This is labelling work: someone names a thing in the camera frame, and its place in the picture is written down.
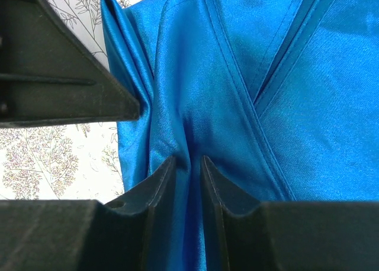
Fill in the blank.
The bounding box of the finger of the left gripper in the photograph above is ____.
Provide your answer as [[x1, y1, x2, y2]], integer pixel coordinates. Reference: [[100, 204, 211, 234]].
[[1, 0, 140, 128]]

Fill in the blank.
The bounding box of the blue cloth napkin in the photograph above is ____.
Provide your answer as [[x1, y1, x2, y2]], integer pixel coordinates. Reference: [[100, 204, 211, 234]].
[[101, 0, 378, 270]]

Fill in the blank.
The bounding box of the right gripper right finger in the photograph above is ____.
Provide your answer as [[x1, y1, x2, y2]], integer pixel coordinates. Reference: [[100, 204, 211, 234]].
[[201, 157, 378, 270]]

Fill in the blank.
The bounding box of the floral tablecloth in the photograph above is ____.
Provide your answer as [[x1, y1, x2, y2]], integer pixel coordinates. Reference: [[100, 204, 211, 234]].
[[1, 0, 152, 199]]

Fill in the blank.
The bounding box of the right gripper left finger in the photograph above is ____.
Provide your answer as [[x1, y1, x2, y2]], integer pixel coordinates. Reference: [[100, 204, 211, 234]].
[[1, 157, 176, 271]]

